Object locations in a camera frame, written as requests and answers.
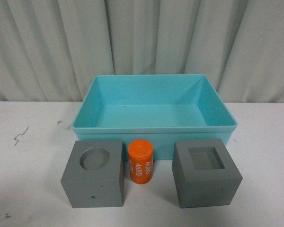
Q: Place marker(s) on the white pleated curtain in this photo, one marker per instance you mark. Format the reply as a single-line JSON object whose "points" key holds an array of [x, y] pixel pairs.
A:
{"points": [[50, 50]]}

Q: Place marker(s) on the light blue plastic box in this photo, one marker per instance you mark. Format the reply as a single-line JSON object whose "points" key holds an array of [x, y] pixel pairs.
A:
{"points": [[159, 108]]}

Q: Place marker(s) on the gray cube with round hole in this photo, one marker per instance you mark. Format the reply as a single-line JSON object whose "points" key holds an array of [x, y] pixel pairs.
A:
{"points": [[94, 174]]}

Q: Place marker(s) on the orange cylinder with white numbers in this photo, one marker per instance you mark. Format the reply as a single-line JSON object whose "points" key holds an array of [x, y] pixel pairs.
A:
{"points": [[140, 154]]}

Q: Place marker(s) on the gray cube with square hole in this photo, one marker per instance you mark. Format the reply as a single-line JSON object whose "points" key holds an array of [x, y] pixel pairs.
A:
{"points": [[204, 173]]}

